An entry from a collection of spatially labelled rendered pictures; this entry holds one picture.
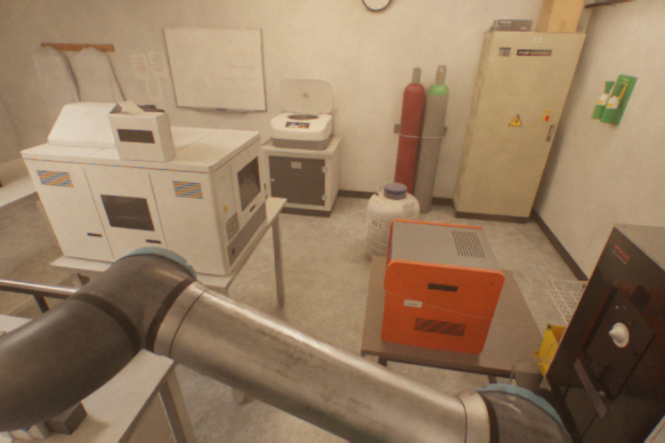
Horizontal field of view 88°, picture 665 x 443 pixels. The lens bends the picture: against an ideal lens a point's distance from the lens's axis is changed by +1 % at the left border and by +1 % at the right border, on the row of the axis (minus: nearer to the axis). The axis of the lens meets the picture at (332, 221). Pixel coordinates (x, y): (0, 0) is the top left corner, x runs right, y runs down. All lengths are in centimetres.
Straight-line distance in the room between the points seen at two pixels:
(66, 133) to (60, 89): 394
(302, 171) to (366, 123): 101
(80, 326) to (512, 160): 402
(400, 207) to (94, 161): 218
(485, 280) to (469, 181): 282
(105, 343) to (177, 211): 113
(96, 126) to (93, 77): 364
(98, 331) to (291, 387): 24
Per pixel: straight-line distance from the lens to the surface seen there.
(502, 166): 418
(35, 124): 661
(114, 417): 132
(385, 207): 299
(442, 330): 157
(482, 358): 168
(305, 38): 430
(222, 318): 51
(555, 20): 407
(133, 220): 175
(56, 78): 590
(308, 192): 394
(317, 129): 376
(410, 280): 140
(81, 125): 196
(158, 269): 57
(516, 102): 404
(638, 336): 117
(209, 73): 473
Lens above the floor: 189
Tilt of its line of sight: 28 degrees down
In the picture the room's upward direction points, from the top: 1 degrees clockwise
